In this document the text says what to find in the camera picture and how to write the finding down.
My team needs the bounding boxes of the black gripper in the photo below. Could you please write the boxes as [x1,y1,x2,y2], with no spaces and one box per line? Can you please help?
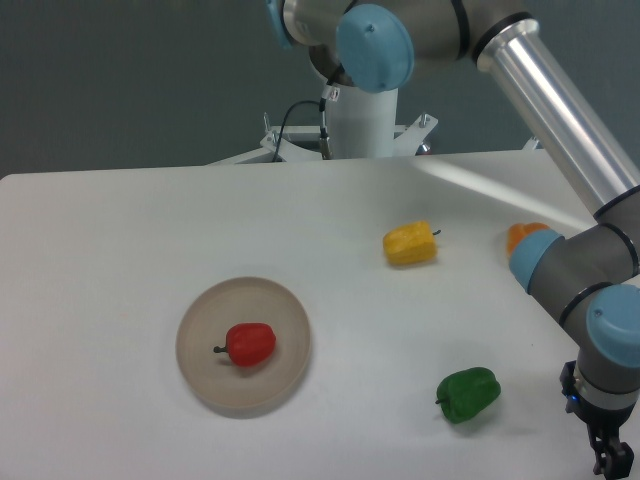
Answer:
[559,361,639,479]

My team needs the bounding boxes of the black cable with connector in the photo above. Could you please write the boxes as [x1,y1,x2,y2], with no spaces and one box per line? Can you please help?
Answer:
[272,62,347,164]

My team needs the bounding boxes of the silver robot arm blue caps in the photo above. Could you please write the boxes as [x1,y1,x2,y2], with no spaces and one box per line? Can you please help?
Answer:
[266,1,639,479]

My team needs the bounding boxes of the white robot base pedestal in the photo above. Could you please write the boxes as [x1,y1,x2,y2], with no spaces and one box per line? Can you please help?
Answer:
[205,74,541,167]

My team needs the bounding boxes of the green bell pepper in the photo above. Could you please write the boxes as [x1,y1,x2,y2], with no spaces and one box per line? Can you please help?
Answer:
[436,367,501,424]

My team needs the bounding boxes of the beige round plate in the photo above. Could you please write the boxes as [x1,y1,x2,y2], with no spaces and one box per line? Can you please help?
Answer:
[175,277,312,415]

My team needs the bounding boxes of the orange bell pepper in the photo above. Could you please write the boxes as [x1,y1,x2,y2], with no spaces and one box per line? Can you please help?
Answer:
[505,222,549,259]

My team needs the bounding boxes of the yellow bell pepper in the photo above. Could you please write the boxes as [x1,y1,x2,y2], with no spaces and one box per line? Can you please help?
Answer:
[383,220,440,266]

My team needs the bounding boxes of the red bell pepper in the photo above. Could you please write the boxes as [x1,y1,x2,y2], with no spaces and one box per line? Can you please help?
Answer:
[213,323,276,368]

